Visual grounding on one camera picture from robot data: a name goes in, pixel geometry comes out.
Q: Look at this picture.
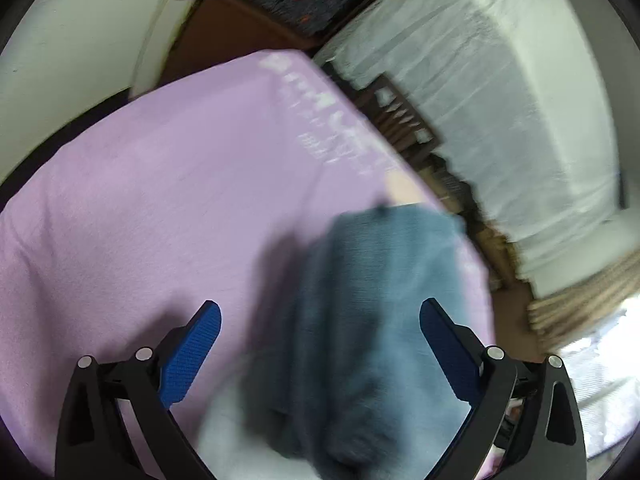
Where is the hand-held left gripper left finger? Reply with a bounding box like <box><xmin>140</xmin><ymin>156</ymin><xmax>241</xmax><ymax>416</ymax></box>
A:
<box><xmin>55</xmin><ymin>300</ymin><xmax>222</xmax><ymax>480</ymax></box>

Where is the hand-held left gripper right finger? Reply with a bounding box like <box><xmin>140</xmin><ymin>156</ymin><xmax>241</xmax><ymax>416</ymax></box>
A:
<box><xmin>419</xmin><ymin>297</ymin><xmax>587</xmax><ymax>480</ymax></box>

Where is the blue fleece garment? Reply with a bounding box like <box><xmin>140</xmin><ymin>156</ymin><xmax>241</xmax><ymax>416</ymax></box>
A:
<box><xmin>260</xmin><ymin>205</ymin><xmax>481</xmax><ymax>476</ymax></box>

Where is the brown wooden cabinet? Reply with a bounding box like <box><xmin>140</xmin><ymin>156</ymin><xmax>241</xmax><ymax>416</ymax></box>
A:
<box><xmin>162</xmin><ymin>0</ymin><xmax>316</xmax><ymax>91</ymax></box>

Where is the stack of tan cardboard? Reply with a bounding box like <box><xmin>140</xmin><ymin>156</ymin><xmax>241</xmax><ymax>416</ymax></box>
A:
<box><xmin>527</xmin><ymin>255</ymin><xmax>640</xmax><ymax>348</ymax></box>

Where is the dark wooden chair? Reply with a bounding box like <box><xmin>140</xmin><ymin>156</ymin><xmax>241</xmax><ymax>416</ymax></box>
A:
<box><xmin>325</xmin><ymin>62</ymin><xmax>443</xmax><ymax>166</ymax></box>

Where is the pink printed blanket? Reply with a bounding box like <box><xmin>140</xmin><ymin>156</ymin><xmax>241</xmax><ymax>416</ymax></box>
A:
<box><xmin>0</xmin><ymin>50</ymin><xmax>496</xmax><ymax>480</ymax></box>

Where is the white lace cloth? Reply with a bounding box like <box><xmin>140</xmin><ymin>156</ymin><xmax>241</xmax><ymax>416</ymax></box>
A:
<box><xmin>315</xmin><ymin>0</ymin><xmax>626</xmax><ymax>296</ymax></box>

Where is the white panel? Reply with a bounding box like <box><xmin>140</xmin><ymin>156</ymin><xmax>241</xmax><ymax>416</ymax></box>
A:
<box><xmin>130</xmin><ymin>0</ymin><xmax>201</xmax><ymax>101</ymax></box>

